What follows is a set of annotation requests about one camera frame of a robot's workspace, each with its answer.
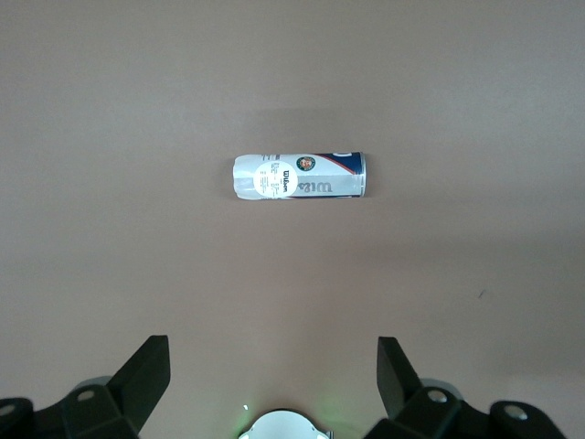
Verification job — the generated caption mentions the white Wilson tennis ball can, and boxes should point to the white Wilson tennis ball can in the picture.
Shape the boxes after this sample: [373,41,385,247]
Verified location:
[231,151,367,200]

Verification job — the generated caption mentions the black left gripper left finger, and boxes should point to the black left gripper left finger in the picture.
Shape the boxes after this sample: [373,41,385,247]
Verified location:
[0,335,172,439]

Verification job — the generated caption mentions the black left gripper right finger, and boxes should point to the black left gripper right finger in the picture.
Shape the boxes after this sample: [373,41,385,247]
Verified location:
[365,337,568,439]

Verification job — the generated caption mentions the brown table cover mat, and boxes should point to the brown table cover mat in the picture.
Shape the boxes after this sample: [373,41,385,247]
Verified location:
[0,0,585,439]

